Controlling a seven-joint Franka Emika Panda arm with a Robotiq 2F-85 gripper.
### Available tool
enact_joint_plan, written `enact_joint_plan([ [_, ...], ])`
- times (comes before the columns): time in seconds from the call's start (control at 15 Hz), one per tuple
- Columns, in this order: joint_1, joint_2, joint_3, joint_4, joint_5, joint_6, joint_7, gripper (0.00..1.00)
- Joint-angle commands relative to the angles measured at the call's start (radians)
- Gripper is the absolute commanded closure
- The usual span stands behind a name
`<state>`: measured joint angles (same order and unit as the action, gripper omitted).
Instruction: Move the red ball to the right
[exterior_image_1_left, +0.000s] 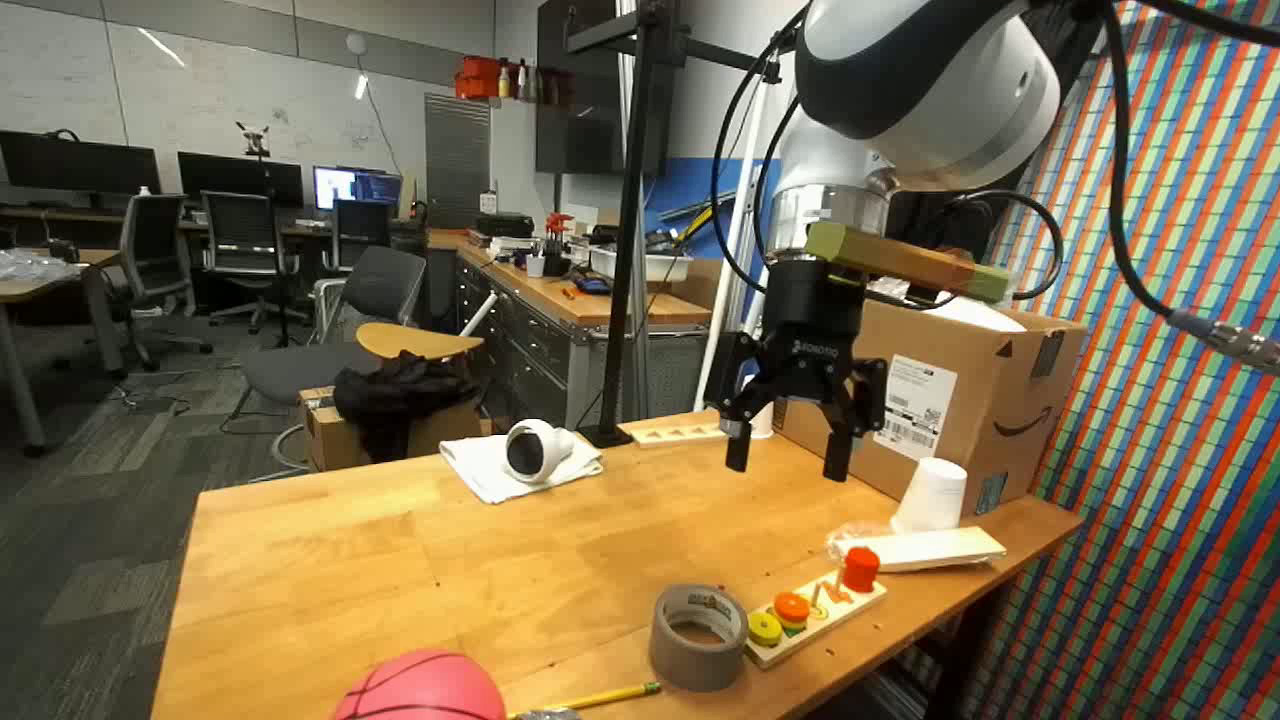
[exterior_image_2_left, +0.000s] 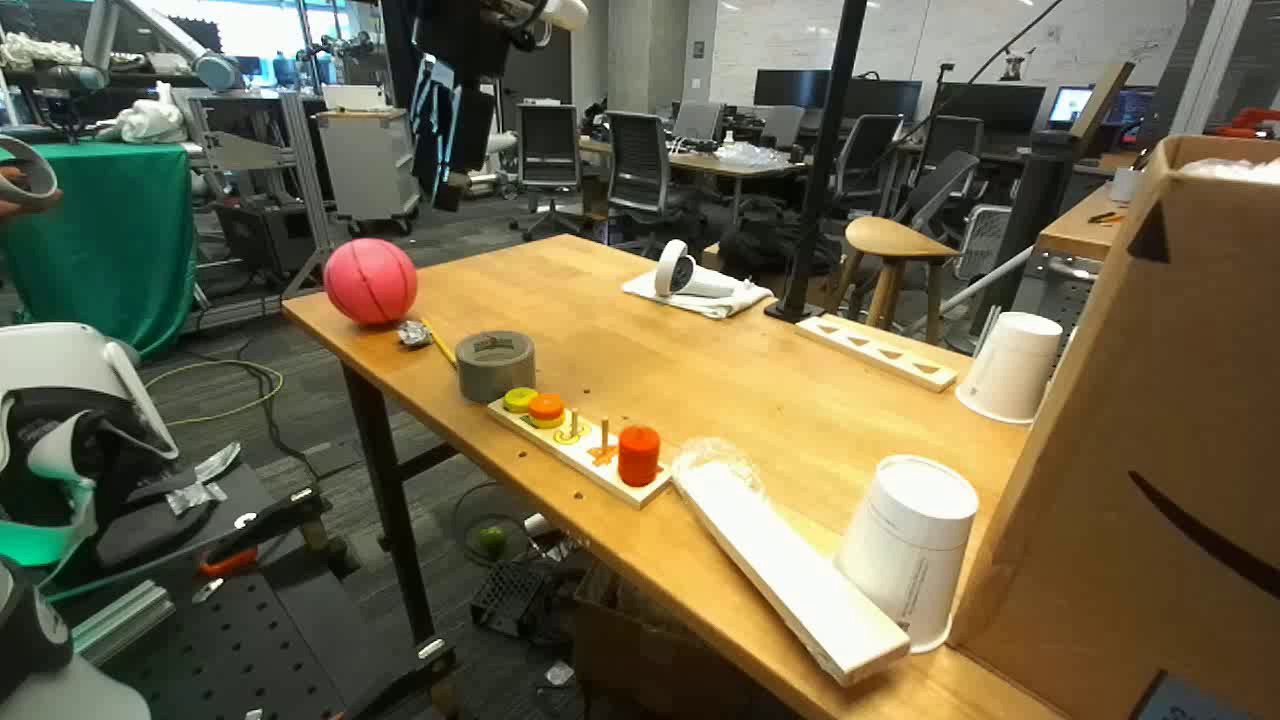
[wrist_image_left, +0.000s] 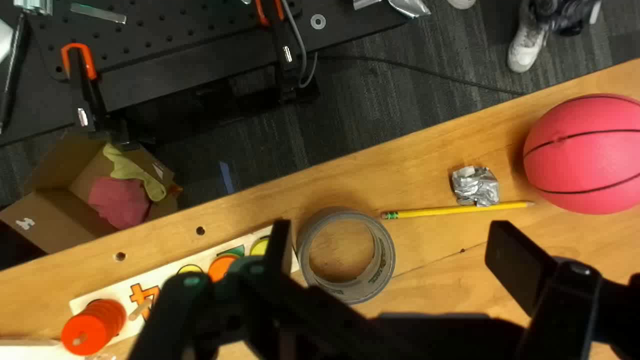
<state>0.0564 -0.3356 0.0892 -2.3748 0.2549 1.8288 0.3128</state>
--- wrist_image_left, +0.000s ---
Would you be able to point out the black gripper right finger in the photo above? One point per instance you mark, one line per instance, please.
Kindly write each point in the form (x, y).
(516, 263)

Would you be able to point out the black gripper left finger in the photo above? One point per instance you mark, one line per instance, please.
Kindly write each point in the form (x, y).
(280, 243)

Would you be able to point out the red rubber basketball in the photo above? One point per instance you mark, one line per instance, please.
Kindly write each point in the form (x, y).
(587, 153)

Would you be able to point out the crumpled foil ball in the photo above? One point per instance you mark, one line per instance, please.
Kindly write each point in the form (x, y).
(475, 187)

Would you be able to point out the yellow pencil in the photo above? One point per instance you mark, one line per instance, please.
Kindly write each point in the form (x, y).
(453, 210)

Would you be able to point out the yellow-green cloth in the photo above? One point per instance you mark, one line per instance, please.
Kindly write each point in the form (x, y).
(133, 170)

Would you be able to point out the pink cloth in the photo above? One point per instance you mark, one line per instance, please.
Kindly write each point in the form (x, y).
(118, 201)

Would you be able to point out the plate with toy food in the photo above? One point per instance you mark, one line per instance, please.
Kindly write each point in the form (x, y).
(120, 292)

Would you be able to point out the red stacking cylinder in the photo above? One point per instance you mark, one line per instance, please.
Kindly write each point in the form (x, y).
(91, 327)

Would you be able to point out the white sneaker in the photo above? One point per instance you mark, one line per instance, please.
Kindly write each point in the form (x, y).
(529, 47)

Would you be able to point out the black pegboard table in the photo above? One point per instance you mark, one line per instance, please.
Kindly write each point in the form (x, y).
(173, 47)

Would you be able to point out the metal washer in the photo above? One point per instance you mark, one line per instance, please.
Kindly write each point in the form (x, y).
(318, 21)

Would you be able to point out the open cardboard box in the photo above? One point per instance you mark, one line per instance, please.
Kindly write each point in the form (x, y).
(41, 213)

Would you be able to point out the white wooden plank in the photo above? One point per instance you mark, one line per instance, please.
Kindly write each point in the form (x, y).
(26, 350)

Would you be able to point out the grey duct tape roll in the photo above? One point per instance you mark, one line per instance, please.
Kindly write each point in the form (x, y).
(381, 263)

